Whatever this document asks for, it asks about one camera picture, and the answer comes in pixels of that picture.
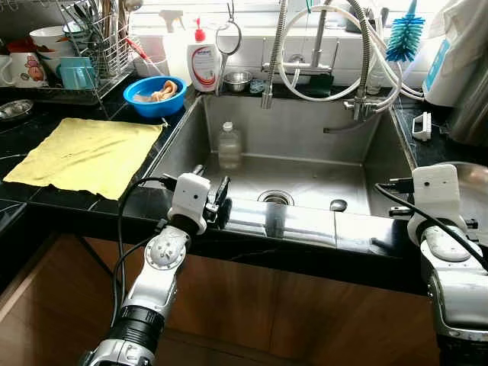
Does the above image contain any small white plastic clip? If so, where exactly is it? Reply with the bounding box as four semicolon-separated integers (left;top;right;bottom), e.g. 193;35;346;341
412;111;432;142

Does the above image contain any round steel strainer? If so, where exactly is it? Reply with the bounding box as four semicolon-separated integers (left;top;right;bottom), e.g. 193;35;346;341
215;2;243;96

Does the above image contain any blue plastic bowl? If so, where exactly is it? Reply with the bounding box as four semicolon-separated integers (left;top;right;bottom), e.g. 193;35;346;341
124;75;188;119

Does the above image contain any small steel dish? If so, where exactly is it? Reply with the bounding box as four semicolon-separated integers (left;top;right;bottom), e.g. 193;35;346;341
0;99;34;123

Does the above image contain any small steel cup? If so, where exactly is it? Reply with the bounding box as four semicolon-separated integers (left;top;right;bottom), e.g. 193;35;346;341
223;70;253;92

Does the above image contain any blue bottle brush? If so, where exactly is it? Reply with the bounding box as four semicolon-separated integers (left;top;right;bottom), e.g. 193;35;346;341
385;0;425;63

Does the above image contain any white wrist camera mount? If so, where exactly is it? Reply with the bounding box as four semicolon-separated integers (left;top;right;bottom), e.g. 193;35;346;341
168;174;212;233
410;164;464;223

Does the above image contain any steel spring pull-down faucet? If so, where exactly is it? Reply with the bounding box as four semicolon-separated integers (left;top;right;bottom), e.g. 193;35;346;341
261;0;397;134

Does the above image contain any steel wire dish rack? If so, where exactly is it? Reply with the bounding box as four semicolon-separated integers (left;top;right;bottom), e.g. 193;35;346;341
0;0;138;104

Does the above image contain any white water hose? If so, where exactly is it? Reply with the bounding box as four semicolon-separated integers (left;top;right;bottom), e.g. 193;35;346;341
278;6;424;101

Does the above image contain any white cartoon print mug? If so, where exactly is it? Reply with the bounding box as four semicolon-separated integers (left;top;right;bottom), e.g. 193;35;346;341
0;52;48;88

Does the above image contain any red handled brush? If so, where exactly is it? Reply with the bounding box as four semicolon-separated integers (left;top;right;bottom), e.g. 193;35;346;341
126;38;165;73

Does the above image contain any tall steel cylinder container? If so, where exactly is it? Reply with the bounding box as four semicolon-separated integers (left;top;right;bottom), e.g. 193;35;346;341
446;53;488;146

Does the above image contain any white water purifier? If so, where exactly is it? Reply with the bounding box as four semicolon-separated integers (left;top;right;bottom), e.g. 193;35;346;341
422;0;488;108

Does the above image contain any white red-pump soap bottle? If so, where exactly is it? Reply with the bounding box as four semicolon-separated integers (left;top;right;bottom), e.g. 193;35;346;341
187;18;223;93

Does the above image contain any wooden cabinet door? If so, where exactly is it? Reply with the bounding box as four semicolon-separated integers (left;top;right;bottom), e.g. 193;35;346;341
80;236;294;348
267;263;451;366

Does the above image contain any yellow cleaning cloth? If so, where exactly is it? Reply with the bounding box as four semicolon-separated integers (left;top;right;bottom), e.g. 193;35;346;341
2;117;165;201

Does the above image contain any white spray bottle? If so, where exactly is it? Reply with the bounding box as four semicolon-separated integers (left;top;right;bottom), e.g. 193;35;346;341
156;9;191;77

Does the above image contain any dark green sponge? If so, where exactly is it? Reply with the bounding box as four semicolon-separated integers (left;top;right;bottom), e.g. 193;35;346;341
303;72;336;98

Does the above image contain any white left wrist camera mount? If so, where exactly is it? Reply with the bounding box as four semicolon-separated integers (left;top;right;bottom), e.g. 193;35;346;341
168;174;212;233

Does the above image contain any wooden cabinet side panel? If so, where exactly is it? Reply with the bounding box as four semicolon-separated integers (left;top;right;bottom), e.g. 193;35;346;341
0;233;115;366

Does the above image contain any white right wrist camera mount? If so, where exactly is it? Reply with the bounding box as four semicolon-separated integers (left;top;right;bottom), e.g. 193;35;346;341
410;164;464;223

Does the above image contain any large steel mixing bowl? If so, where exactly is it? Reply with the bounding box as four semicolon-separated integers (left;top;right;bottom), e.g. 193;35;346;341
454;162;488;246

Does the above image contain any teal mug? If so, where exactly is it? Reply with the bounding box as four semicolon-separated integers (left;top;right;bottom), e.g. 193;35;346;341
56;56;98;91

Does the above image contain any stainless steel sink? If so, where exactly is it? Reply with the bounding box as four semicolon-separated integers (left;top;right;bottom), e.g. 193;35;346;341
141;93;428;252

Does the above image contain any clear plastic bottle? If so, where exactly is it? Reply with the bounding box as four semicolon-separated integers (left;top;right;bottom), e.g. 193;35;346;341
217;122;243;170

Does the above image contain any white ceramic bowl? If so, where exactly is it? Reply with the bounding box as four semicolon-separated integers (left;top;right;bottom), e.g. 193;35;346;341
29;25;77;73

